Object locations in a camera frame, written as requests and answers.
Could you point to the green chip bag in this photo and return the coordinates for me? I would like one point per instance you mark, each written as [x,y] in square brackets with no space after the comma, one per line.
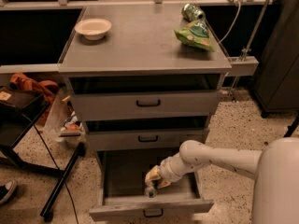
[195,34]

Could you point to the grey drawer cabinet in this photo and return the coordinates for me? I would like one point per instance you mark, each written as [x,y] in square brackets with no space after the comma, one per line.
[141,42]

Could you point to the clear plastic bag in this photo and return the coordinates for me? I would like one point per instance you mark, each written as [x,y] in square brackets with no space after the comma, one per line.
[60,113]

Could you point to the blue silver redbull can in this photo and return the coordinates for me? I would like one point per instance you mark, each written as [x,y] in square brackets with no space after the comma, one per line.
[150,192]

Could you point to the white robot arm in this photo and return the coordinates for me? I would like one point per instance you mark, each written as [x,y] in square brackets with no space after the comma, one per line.
[275,172]

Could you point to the black wheeled tripod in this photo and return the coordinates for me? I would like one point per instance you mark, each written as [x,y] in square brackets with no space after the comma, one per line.
[292,127]

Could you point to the green soda can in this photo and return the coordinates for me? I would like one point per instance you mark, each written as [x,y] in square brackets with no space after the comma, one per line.
[192,12]

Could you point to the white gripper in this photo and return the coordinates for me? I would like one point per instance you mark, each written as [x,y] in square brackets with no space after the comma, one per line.
[165,172]

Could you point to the orange cloth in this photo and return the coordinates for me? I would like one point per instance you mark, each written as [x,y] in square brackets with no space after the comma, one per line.
[48,88]

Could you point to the black white sneaker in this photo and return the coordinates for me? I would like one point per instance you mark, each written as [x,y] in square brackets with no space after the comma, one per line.
[7,190]

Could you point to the white paper bowl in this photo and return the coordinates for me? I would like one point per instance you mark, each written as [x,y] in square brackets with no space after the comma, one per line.
[93,29]

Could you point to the dark cabinet right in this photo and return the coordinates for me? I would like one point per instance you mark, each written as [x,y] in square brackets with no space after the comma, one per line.
[276,82]

